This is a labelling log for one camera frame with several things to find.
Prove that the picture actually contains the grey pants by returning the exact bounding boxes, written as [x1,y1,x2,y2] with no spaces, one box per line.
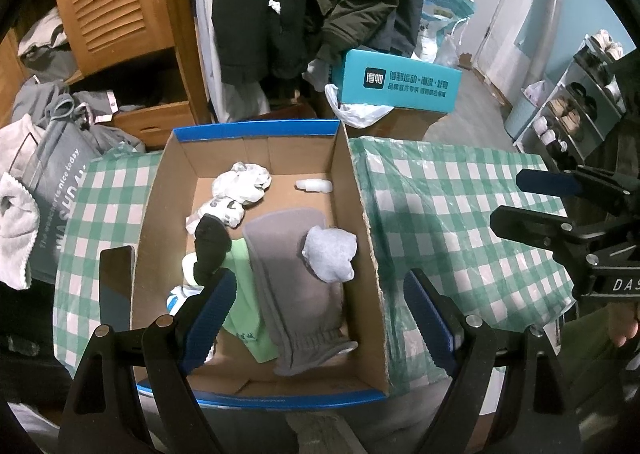
[243,214,359,377]

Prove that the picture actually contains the grey sock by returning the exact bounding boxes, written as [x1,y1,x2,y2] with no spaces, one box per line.
[301,226,359,283]

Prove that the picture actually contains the white hanging garment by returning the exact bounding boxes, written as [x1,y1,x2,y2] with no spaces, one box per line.
[192,0,271,123]

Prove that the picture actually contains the black sock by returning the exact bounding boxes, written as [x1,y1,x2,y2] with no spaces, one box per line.
[193,214,233,285]

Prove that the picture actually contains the plain white sock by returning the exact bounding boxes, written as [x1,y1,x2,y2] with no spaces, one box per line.
[295,178,333,195]

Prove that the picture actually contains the person's olive clothing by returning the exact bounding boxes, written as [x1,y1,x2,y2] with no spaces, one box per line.
[555,301,640,425]

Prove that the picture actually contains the light green cloth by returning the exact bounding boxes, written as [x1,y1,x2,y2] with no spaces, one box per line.
[182,239,278,364]

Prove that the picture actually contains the person's right hand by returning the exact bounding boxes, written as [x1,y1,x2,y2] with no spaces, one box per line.
[607,304,640,347]

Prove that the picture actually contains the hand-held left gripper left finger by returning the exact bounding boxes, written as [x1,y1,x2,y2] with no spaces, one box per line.
[60,268,237,454]

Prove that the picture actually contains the grey tote bag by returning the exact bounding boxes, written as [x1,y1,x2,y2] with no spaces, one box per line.
[20,124,101,285]

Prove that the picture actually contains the white plastic bag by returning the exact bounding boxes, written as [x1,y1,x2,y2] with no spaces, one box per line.
[325,82,396,129]

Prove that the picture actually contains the brown cardboard box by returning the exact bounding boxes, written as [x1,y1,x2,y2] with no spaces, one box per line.
[370,106,448,142]

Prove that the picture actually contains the white towel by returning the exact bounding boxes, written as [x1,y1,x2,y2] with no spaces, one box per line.
[0,114,51,291]

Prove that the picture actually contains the clear plastic bag blue print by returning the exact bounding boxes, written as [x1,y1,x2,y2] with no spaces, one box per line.
[415,0,476,67]

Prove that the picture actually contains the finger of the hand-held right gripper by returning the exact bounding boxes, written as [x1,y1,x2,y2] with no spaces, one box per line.
[490,206,616,255]
[516,166,640,215]

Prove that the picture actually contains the metal shoe rack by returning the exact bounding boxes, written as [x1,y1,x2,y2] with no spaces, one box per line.
[515,31,631,169]

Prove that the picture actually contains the wooden louvred wardrobe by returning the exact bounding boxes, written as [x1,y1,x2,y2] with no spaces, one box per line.
[10,0,216,152]

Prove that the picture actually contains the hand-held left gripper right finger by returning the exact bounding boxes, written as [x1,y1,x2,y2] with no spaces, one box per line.
[404,268,583,454]

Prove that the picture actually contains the black coat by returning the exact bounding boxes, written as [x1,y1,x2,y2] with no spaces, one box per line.
[212,0,321,84]

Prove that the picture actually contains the green checked tablecloth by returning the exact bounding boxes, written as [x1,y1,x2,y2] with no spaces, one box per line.
[52,136,576,397]

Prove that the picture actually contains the teal printed box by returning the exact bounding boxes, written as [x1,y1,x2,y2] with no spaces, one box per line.
[337,48,463,115]

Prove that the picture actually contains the grey folded clothes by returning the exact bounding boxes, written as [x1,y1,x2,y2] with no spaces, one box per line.
[17,8,76,79]

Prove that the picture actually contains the grey hoodie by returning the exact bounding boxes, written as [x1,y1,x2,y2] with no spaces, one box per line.
[12,76,146,155]

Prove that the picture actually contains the light blue bin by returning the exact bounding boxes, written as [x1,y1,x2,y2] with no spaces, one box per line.
[502,81,548,139]

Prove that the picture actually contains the blue cardboard box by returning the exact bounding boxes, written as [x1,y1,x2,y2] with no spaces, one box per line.
[100,120,392,409]

